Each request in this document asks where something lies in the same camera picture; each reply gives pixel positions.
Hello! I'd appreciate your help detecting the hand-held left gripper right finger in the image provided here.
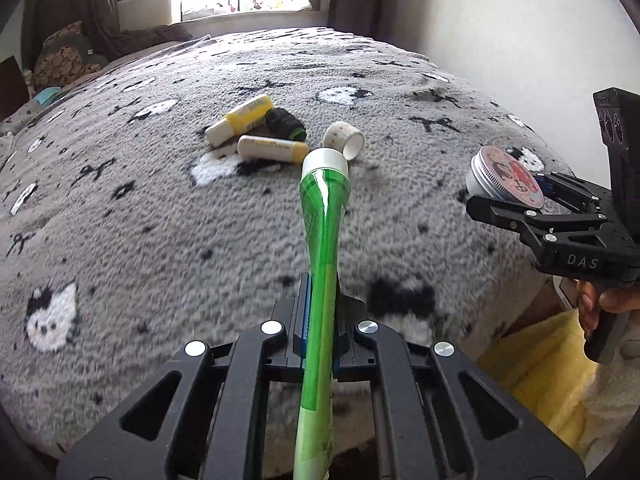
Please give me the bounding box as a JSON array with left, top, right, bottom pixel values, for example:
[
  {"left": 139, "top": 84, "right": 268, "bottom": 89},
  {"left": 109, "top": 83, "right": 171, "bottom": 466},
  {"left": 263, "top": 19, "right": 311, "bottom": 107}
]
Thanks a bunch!
[{"left": 333, "top": 279, "right": 586, "bottom": 480}]

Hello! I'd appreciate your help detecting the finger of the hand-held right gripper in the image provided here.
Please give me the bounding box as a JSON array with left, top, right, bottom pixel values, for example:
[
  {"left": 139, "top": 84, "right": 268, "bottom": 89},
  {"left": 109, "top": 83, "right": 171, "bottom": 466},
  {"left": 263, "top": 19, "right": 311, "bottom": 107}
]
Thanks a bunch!
[
  {"left": 465, "top": 193, "right": 609, "bottom": 252},
  {"left": 534, "top": 170, "right": 607, "bottom": 212}
]

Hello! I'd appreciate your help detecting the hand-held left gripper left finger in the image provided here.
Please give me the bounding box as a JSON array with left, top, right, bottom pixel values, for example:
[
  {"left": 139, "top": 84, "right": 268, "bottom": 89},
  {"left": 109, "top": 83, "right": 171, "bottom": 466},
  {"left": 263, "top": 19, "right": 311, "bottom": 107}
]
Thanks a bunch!
[{"left": 56, "top": 272, "right": 314, "bottom": 480}]

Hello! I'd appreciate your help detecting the round metal tin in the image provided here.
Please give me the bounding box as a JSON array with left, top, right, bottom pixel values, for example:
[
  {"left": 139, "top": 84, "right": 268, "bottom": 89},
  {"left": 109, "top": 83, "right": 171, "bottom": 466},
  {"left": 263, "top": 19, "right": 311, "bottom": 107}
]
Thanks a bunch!
[{"left": 464, "top": 145, "right": 546, "bottom": 210}]

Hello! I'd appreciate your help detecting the green squeeze tube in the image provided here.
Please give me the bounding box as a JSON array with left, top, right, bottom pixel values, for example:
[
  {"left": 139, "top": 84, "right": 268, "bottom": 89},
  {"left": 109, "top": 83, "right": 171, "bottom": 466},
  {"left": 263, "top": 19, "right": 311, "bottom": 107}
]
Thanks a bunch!
[{"left": 292, "top": 147, "right": 350, "bottom": 480}]

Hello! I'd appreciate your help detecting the person's right hand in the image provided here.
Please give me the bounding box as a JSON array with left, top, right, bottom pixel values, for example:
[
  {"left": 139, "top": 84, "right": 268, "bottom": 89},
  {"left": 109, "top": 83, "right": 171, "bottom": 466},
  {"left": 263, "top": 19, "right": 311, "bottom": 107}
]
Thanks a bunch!
[{"left": 576, "top": 279, "right": 640, "bottom": 334}]

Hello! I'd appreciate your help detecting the yellow fluffy rug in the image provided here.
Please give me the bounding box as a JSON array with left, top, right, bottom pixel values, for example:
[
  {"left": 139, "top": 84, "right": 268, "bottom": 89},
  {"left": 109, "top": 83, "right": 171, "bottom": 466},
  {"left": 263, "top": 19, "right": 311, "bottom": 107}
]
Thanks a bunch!
[{"left": 479, "top": 309, "right": 602, "bottom": 457}]

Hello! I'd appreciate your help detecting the yellow and white marker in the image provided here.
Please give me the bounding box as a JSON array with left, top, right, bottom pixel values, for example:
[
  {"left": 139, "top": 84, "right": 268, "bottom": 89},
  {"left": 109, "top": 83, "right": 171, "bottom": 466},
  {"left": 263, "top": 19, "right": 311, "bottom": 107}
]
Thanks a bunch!
[
  {"left": 237, "top": 134, "right": 310, "bottom": 164},
  {"left": 204, "top": 94, "right": 275, "bottom": 144}
]

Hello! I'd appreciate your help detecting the grey printed fleece blanket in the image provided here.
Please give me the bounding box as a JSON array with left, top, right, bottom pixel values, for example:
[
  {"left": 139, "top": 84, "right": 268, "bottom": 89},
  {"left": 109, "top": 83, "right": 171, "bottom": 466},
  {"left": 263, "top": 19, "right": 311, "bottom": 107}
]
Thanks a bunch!
[{"left": 0, "top": 27, "right": 582, "bottom": 462}]

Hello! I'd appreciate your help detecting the black small bottle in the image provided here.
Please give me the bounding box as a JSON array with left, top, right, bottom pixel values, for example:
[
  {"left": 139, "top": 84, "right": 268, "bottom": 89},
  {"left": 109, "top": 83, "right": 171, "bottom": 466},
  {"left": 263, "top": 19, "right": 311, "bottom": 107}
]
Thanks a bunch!
[{"left": 264, "top": 107, "right": 307, "bottom": 142}]

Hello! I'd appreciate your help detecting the beige fleece garment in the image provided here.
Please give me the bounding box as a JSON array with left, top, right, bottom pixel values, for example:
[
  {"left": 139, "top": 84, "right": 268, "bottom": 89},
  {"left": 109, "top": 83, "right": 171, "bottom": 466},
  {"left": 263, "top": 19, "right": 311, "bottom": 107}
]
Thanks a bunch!
[{"left": 584, "top": 332, "right": 640, "bottom": 467}]

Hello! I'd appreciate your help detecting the row of windowsill trinkets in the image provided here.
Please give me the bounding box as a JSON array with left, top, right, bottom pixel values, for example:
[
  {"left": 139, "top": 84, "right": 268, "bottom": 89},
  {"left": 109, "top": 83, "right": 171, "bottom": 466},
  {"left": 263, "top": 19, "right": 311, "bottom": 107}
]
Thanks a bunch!
[{"left": 219, "top": 0, "right": 302, "bottom": 14}]

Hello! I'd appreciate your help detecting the brown crumpled cloth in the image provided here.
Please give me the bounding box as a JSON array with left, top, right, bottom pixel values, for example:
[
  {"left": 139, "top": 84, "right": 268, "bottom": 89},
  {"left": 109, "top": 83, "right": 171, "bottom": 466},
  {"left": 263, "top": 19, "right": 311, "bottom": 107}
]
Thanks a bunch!
[{"left": 107, "top": 24, "right": 194, "bottom": 59}]

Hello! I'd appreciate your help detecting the white storage box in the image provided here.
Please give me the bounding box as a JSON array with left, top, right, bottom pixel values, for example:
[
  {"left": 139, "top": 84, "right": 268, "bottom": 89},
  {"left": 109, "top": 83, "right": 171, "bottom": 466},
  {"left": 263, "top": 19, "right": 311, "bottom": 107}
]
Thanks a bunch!
[{"left": 117, "top": 0, "right": 181, "bottom": 31}]

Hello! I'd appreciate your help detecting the patterned dark pillow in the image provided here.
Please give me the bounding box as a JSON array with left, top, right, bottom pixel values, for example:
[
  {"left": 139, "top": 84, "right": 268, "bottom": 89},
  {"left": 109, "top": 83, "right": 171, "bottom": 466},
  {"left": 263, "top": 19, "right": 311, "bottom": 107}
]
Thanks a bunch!
[{"left": 32, "top": 20, "right": 109, "bottom": 91}]

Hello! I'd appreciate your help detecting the dark wooden headboard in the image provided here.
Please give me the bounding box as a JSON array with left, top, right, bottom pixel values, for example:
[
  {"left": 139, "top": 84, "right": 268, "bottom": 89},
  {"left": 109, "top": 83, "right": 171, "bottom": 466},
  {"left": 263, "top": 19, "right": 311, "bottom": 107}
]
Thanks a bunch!
[{"left": 0, "top": 57, "right": 31, "bottom": 122}]

